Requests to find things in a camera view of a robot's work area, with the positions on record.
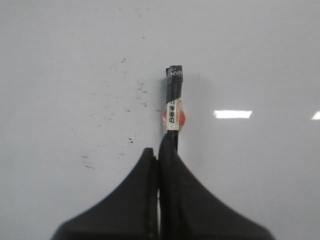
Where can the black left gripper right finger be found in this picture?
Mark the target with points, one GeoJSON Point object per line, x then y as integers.
{"type": "Point", "coordinates": [190, 212]}

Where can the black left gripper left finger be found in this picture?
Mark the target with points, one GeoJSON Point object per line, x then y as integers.
{"type": "Point", "coordinates": [129, 212]}

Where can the black whiteboard marker with label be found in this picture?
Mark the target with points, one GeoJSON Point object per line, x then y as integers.
{"type": "Point", "coordinates": [173, 116]}

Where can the white whiteboard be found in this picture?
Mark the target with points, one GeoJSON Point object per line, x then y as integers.
{"type": "Point", "coordinates": [82, 91]}

